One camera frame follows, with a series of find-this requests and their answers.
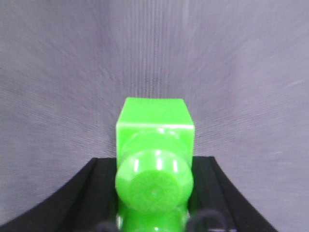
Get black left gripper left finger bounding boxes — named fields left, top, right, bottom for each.
left=0, top=158, right=118, bottom=232

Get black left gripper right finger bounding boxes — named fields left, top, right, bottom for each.
left=185, top=157, right=276, bottom=232

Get green plastic block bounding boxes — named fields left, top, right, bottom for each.
left=115, top=97, right=195, bottom=232

